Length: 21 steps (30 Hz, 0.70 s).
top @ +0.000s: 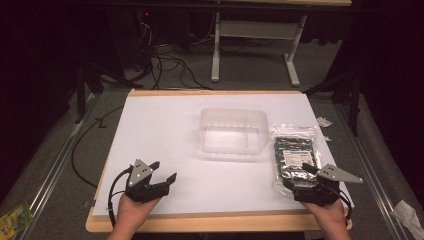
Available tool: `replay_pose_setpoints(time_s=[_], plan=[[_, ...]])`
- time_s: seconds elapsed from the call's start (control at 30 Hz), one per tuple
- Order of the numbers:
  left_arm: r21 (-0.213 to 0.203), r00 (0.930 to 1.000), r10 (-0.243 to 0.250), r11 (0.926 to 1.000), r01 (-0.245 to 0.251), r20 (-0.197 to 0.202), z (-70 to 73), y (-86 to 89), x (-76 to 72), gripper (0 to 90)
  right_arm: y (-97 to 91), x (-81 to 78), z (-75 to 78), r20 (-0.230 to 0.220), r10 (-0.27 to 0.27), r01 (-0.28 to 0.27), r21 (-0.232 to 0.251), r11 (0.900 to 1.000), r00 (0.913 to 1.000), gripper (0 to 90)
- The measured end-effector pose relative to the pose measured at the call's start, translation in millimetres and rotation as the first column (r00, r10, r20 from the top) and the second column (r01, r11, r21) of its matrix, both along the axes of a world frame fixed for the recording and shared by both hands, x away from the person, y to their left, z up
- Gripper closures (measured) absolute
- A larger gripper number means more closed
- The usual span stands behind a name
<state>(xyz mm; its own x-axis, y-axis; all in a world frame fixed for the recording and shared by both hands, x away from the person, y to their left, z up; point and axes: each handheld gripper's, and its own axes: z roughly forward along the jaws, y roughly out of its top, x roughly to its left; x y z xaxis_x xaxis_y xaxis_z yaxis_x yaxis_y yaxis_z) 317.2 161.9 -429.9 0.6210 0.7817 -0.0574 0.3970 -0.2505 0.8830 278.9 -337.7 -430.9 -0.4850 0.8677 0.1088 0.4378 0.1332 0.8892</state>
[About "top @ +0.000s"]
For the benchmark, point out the green yellow packet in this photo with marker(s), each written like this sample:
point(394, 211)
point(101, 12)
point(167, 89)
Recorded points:
point(14, 221)

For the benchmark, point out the wooden table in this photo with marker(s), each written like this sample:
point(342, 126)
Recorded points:
point(213, 224)

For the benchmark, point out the small white paper scrap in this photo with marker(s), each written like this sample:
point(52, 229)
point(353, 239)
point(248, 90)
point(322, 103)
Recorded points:
point(327, 138)

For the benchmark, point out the white metal desk frame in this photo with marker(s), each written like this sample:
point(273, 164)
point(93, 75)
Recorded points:
point(256, 30)

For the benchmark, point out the translucent plastic container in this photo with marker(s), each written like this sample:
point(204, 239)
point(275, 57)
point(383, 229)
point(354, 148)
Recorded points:
point(233, 131)

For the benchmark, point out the metal floor rail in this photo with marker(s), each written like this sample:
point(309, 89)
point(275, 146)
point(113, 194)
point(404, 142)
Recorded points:
point(53, 170)
point(366, 160)

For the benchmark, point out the person's left hand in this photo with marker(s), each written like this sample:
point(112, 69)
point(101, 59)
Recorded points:
point(133, 211)

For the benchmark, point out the black stand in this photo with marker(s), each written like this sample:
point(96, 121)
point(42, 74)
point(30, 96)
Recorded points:
point(87, 83)
point(351, 93)

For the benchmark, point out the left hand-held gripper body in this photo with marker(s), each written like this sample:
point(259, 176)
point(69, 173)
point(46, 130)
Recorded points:
point(138, 181)

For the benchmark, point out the dark computer tower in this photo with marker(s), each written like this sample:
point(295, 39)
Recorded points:
point(143, 36)

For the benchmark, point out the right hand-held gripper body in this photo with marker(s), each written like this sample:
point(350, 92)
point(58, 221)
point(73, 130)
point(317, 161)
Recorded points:
point(320, 191)

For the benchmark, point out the person's right hand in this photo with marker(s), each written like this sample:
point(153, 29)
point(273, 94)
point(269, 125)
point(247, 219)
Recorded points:
point(328, 216)

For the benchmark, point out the white table mat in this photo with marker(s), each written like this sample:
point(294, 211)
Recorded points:
point(186, 150)

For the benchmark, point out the crumpled white paper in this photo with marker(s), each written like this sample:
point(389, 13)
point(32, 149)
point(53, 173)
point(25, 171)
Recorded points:
point(409, 216)

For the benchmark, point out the clear bag with dark contents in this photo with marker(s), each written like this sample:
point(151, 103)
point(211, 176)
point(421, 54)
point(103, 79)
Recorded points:
point(295, 156)

